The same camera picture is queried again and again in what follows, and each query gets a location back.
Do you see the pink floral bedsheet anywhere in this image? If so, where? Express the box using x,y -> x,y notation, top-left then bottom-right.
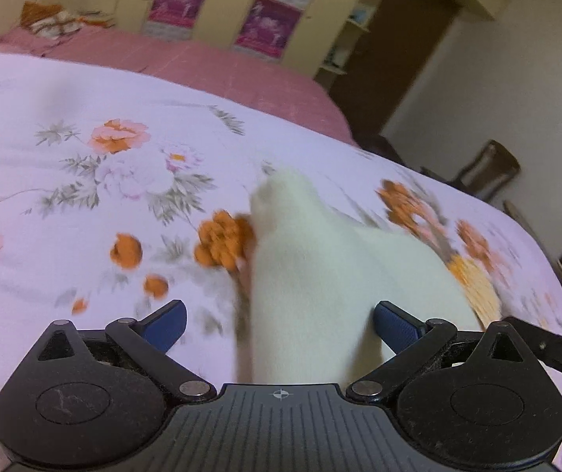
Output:
0,53 -> 562,470

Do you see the pale green cloth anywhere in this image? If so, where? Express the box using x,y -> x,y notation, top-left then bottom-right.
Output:
237,171 -> 481,386

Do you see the open yellow shelf unit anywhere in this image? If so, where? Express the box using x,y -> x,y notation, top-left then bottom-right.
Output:
314,0 -> 383,92

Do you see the pink checked bedspread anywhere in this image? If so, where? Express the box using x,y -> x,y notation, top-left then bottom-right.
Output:
0,26 -> 355,145

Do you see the yellow wardrobe with posters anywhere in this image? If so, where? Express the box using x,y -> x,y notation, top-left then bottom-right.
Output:
87,0 -> 359,78

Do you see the dark wooden chair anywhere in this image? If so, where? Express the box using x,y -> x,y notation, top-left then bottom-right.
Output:
421,140 -> 521,203

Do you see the dark wooden door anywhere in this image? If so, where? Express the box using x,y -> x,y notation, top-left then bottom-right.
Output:
329,0 -> 460,140

